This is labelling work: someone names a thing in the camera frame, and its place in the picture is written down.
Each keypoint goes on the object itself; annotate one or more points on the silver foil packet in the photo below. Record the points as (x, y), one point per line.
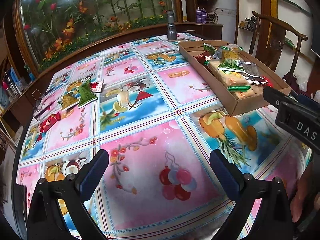
(251, 74)

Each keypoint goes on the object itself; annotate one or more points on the yellow green snack packet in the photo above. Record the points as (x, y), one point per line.
(230, 62)

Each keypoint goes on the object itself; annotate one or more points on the person's right hand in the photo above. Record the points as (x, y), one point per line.
(307, 185)

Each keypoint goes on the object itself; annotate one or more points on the grey flashlight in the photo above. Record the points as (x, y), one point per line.
(171, 28)

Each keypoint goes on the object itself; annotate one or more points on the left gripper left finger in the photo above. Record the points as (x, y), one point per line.
(45, 219)

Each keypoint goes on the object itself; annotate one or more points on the green triangular snack packet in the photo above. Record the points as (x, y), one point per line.
(86, 95)

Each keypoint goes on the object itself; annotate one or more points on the orange-edged cracker pack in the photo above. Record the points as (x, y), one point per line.
(253, 91)

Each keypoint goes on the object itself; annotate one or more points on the wooden chair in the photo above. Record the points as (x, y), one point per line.
(268, 40)

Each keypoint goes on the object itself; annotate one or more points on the green Weidan cracker pack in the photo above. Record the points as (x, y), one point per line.
(233, 81)

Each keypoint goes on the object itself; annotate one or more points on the red white snack packet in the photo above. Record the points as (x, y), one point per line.
(96, 87)

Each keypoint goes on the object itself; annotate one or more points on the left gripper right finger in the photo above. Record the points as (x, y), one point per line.
(273, 220)

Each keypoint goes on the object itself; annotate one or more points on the flower garden mural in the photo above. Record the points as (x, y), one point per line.
(57, 28)

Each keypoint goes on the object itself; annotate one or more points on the colourful printed tablecloth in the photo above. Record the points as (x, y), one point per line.
(158, 120)

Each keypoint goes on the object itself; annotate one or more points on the cardboard box tray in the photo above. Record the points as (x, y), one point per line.
(233, 106)

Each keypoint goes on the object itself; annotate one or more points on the gold triangular snack packet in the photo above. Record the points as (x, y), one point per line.
(68, 101)

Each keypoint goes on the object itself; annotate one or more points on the clear green-edged snack packet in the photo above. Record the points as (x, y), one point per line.
(229, 47)

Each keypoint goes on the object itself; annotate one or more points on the purple eyeglasses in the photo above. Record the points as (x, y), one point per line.
(47, 104)

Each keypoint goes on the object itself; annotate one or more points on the red candy wrapper packet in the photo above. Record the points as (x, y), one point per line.
(49, 122)

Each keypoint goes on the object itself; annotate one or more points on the dark red snack packet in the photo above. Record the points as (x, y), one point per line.
(202, 58)

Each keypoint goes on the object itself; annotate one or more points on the purple spray cans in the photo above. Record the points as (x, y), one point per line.
(201, 15)

